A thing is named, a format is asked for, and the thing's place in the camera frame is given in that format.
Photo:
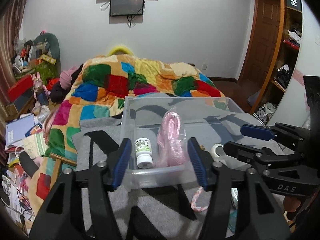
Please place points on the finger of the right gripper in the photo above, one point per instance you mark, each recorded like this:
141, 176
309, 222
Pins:
243, 153
257, 132

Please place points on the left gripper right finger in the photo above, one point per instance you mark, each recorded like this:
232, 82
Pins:
205, 168

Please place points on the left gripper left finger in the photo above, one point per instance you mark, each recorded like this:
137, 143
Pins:
112, 170

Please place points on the white bandage tape roll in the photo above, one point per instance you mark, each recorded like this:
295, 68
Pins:
217, 151

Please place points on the white medicine bottle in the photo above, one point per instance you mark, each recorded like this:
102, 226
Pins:
143, 153

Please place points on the white ointment tube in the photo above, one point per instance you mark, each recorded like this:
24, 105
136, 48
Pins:
234, 197

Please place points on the person's right hand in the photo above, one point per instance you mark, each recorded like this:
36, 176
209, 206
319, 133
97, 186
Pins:
291, 205

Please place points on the clear plastic storage box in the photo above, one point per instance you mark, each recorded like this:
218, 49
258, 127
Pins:
169, 122

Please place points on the colourful patchwork quilt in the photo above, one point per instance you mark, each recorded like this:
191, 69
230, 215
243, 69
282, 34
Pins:
98, 90

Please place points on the wooden door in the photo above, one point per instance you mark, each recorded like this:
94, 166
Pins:
262, 43

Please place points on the wooden wardrobe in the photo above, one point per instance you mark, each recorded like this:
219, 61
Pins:
285, 56

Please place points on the pink knit hat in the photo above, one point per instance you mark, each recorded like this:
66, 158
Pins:
66, 78

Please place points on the light blue book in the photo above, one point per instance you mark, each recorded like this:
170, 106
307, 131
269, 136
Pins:
15, 130

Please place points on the pink bunny doll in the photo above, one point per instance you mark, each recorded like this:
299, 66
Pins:
41, 93

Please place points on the yellow pillow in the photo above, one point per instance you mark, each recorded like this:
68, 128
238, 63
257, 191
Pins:
118, 50

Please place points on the green gift box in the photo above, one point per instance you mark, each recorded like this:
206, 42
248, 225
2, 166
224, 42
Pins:
46, 70

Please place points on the red box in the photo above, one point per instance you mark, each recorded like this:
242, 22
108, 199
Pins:
21, 86

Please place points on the grey green chair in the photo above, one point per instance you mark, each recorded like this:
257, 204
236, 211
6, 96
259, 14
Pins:
53, 45

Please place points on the striped pink beige curtain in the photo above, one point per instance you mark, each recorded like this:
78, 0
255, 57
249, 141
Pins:
11, 19

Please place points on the white wall socket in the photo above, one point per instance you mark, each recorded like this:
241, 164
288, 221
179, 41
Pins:
204, 66

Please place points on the small black wall monitor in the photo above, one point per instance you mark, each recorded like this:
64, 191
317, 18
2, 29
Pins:
126, 7

